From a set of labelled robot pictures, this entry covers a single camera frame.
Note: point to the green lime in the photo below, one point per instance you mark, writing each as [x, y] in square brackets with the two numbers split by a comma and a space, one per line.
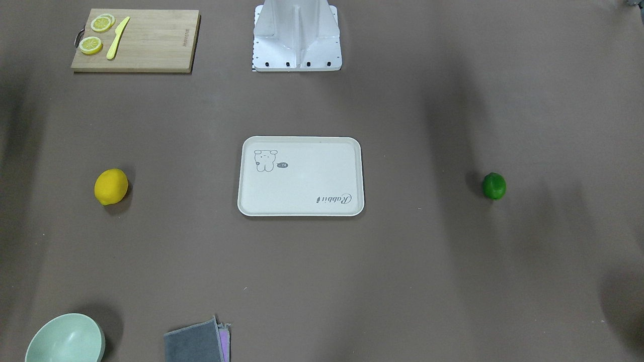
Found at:
[494, 186]

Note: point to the white rabbit tray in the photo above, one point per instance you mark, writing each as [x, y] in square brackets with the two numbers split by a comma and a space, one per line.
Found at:
[301, 176]

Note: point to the mint green bowl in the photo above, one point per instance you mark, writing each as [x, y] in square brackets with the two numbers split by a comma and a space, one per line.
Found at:
[68, 337]

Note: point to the yellow lemon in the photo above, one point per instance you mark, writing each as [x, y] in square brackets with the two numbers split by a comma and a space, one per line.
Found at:
[111, 186]

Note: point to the wooden cutting board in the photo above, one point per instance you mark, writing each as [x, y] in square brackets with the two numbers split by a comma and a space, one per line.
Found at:
[154, 41]

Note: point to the lemon slice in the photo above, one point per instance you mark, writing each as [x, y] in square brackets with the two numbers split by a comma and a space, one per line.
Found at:
[90, 45]
[102, 23]

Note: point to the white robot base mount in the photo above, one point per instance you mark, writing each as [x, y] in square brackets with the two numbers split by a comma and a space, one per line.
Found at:
[296, 36]

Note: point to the yellow plastic knife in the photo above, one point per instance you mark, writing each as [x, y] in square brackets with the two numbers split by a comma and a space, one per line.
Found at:
[111, 54]

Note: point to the grey folded cloth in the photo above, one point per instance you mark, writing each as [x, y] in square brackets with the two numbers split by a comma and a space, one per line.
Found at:
[206, 341]

